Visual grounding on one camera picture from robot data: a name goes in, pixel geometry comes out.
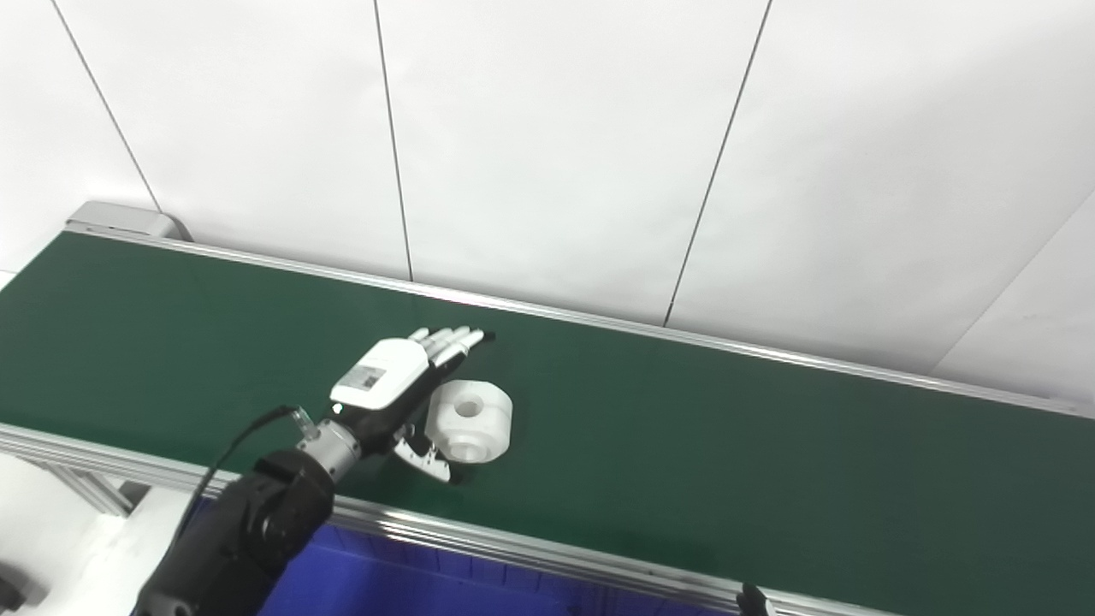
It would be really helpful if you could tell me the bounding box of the white cylindrical plastic part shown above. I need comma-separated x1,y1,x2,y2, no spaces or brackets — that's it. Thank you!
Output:
424,379,515,465

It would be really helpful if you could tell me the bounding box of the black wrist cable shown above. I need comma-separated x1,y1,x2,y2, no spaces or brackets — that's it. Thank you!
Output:
171,404,319,557

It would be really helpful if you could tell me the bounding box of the aluminium conveyor leg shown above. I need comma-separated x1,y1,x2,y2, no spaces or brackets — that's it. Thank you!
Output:
33,460,131,519

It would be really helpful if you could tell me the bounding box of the blue plastic bin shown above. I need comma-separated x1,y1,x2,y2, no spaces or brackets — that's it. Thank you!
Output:
184,496,738,616

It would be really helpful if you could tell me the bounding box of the green conveyor belt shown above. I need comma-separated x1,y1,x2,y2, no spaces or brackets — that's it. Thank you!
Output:
0,218,1095,616
0,231,1095,616

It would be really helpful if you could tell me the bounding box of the grey conveyor end cover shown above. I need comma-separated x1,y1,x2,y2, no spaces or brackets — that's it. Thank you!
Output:
65,202,194,243

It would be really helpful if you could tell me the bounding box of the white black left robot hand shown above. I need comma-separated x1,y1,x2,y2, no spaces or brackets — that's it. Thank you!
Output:
329,326,497,485

